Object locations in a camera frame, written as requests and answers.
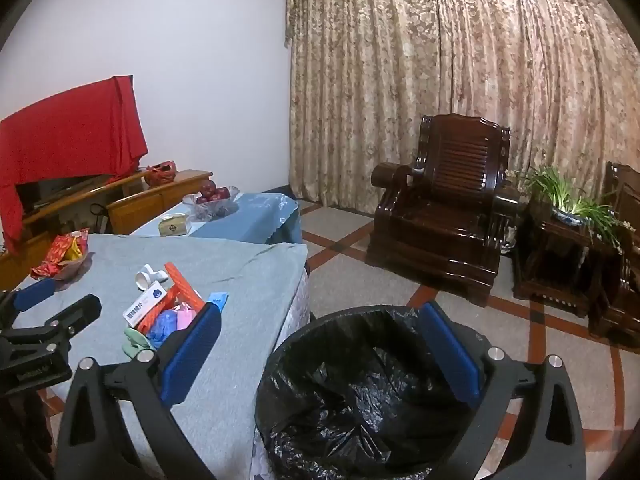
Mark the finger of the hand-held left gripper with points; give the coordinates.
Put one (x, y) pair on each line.
(35, 292)
(75, 312)

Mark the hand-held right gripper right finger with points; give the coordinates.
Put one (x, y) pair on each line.
(450, 355)

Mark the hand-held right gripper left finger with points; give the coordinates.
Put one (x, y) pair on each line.
(192, 355)

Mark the pink plastic wrapper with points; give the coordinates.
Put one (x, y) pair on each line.
(186, 317)

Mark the blue wrapper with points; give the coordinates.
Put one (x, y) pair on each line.
(162, 327)

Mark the blue cream tube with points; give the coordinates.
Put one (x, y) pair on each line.
(217, 299)

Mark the white blue medicine box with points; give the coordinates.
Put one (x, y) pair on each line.
(145, 305)

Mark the trash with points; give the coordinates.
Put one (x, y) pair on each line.
(182, 285)

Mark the white paper cup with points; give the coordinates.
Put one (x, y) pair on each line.
(147, 277)

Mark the bin with black bag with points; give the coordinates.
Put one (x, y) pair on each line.
(360, 410)

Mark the red snack packet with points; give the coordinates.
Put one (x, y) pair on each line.
(55, 252)

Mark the glass snack bowl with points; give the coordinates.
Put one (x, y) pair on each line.
(80, 267)

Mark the yellow snack packet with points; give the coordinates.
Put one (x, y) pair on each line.
(72, 252)

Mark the black television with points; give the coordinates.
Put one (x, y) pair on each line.
(45, 190)

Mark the wooden television cabinet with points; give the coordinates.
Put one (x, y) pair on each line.
(140, 207)

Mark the beige tissue box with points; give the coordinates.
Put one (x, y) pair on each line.
(175, 227)

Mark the dark wooden armchair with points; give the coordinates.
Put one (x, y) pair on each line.
(435, 220)
(620, 285)

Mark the dark wooden side table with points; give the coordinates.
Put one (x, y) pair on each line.
(550, 260)

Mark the glass fruit bowl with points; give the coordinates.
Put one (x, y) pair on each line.
(215, 207)

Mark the light blue covered table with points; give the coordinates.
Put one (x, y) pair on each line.
(260, 215)

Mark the red bag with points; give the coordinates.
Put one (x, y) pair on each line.
(160, 175)

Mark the red cloth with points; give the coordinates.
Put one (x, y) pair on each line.
(65, 130)

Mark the green potted plant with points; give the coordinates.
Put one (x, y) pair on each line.
(565, 200)

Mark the beige patterned curtain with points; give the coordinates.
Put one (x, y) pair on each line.
(400, 85)

